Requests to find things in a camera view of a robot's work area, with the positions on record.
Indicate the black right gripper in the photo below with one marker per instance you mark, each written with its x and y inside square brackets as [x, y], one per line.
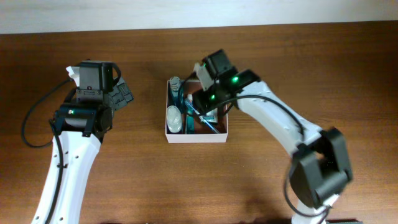
[204, 99]

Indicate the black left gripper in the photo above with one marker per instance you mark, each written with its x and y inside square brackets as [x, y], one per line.
[122, 94]

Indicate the green Dettol soap box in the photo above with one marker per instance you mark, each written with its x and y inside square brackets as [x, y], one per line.
[214, 113]

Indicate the blue razor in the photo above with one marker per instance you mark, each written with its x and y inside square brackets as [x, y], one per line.
[210, 118]

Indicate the toothbrush with clear cap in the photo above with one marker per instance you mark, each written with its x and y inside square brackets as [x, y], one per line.
[196, 113]

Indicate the Colgate toothpaste tube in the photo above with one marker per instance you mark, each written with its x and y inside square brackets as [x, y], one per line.
[190, 122]

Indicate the blue Listerine mouthwash bottle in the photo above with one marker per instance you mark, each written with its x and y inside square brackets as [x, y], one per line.
[176, 93]

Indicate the white cardboard box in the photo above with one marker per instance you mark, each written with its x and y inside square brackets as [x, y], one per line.
[202, 133]

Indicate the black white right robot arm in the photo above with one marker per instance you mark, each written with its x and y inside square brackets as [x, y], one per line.
[320, 167]

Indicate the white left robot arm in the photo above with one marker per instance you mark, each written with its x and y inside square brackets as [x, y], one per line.
[78, 128]

